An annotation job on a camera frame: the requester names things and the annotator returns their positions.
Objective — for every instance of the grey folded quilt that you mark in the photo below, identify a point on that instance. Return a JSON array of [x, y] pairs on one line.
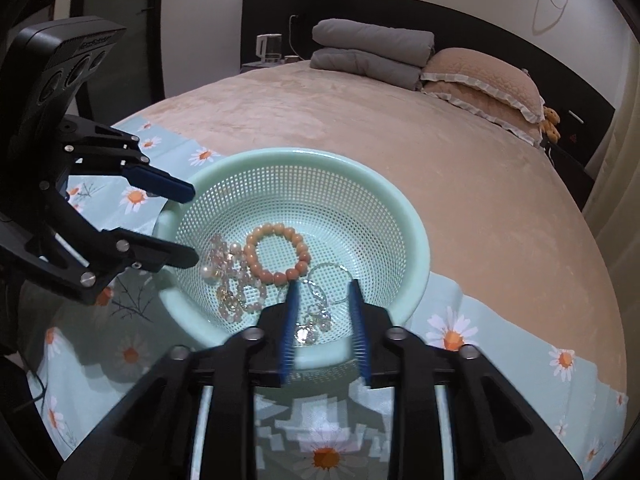
[[365, 67], [375, 40]]

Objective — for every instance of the silver hoop bangle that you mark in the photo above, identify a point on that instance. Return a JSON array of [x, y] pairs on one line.
[[327, 264], [315, 290]]

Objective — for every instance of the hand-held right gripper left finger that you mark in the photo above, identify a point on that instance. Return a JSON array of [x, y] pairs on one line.
[[290, 330]]

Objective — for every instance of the green plastic colander basket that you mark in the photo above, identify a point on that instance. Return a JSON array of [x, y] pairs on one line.
[[350, 210]]

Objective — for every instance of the crystal pendant earring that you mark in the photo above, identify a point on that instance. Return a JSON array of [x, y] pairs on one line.
[[302, 331]]

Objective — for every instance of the daisy print cloth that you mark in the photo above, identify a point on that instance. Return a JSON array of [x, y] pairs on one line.
[[500, 385]]

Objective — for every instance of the beige ruffled pillow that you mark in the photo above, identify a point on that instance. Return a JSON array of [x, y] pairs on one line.
[[480, 110], [480, 80]]

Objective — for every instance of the black headboard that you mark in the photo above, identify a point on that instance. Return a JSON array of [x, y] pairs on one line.
[[400, 15]]

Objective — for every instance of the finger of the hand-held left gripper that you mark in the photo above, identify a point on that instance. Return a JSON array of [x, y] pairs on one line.
[[160, 182], [165, 255]]

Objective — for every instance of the brown teddy bear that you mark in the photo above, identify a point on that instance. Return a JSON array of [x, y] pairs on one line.
[[550, 122]]

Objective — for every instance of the white electric kettle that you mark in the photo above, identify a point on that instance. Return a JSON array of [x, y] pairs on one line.
[[269, 49]]

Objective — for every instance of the dark glass door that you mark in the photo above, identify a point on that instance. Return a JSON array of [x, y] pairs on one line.
[[125, 35]]

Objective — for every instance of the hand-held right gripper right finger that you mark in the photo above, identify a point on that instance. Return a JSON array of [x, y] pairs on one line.
[[359, 330]]

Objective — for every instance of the cream curtain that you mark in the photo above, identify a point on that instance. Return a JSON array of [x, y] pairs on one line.
[[620, 185]]

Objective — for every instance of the dark nightstand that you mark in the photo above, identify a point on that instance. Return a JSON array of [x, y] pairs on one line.
[[570, 170]]

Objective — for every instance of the beige bed blanket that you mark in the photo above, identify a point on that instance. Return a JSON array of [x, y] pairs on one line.
[[450, 185]]

